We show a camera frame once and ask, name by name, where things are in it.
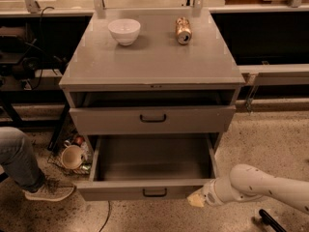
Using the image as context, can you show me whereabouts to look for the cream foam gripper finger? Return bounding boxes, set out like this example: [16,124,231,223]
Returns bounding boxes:
[187,190,205,208]

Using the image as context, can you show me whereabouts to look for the grey drawer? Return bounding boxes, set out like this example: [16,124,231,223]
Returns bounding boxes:
[76,133,216,201]
[68,91,236,135]

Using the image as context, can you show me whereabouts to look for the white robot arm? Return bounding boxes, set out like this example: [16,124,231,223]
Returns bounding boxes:
[187,164,309,214]

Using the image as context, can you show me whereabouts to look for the grey top drawer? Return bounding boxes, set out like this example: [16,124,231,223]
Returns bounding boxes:
[68,91,236,135]

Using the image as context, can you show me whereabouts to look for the grey drawer cabinet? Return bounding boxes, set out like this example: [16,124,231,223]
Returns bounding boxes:
[60,8,244,146]

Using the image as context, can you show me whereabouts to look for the black object bottom right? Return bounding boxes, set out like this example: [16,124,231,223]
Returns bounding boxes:
[259,209,287,232]

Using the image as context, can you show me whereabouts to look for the white cup on floor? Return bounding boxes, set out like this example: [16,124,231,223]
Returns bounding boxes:
[61,140,84,170]

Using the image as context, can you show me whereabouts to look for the beige sneaker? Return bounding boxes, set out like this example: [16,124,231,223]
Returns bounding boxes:
[24,178,75,202]

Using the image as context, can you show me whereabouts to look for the golden soda can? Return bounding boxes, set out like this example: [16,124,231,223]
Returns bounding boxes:
[176,17,192,44]

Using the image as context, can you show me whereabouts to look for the white ceramic bowl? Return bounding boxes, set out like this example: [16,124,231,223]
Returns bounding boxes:
[108,18,141,45]

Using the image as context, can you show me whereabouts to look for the person leg in jeans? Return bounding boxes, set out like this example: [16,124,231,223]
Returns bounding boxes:
[0,127,45,193]

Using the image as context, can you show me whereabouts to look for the dark machine on left shelf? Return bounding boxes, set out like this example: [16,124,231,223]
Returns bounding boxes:
[0,25,40,80]

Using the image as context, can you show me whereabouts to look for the black middle drawer handle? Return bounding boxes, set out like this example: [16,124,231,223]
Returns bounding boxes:
[142,188,167,198]

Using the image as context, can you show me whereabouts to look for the black drawer handle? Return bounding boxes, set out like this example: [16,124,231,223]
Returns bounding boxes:
[142,188,167,198]
[139,114,167,123]

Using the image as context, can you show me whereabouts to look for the black top drawer handle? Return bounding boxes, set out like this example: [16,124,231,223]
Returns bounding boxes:
[139,114,167,123]

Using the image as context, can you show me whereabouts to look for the black cable on floor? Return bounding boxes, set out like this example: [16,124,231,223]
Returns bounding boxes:
[98,200,112,232]

